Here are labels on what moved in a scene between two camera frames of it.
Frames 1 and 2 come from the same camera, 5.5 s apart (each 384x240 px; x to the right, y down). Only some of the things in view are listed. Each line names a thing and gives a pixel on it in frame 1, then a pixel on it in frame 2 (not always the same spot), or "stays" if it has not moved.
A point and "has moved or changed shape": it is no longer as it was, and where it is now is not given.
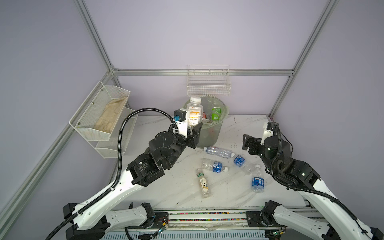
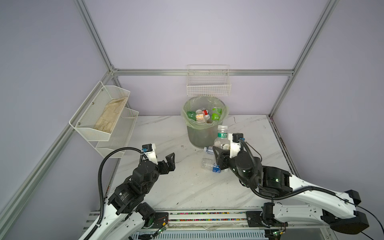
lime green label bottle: [216, 114] stays
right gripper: [252, 142] -> [221, 157]
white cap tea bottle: [195, 113] has moved or changed shape
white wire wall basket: [208, 80] stays
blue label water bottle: [215, 166] stays
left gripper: [193, 139] -> [165, 170]
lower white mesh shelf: [109, 149] stays
